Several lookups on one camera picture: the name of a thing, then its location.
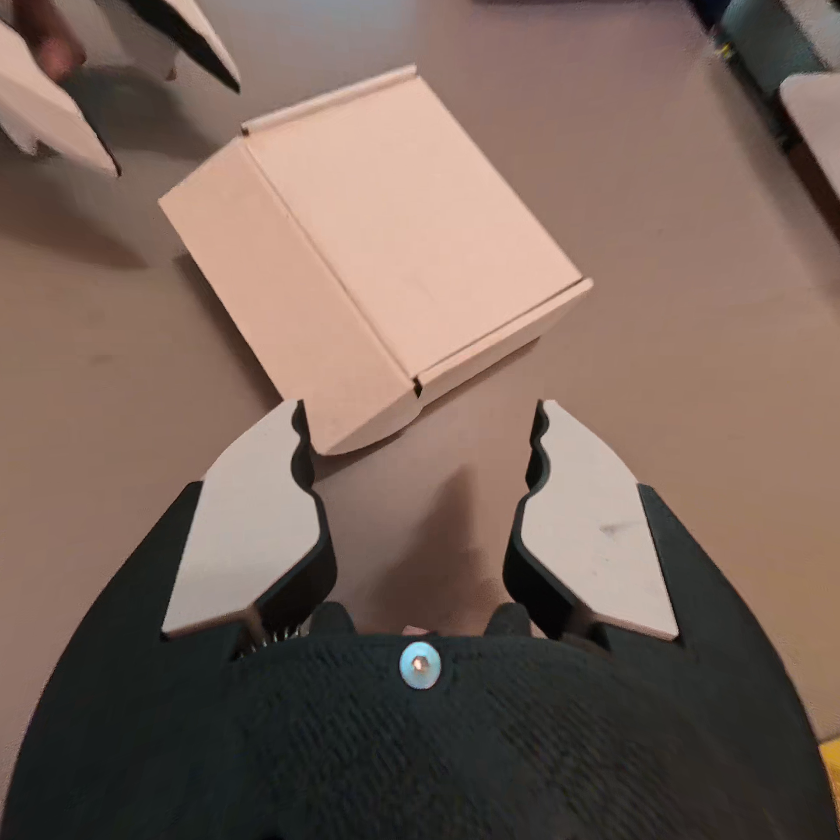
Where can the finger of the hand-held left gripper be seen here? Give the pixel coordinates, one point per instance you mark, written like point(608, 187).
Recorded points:
point(46, 111)
point(151, 33)

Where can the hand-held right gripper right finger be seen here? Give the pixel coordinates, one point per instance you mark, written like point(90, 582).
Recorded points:
point(590, 538)

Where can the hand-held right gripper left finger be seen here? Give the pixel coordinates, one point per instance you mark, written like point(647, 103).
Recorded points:
point(249, 525)

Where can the white cardboard box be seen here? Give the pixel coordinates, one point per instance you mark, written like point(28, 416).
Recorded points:
point(394, 229)

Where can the person's left hand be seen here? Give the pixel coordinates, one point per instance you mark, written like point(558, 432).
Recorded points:
point(49, 36)

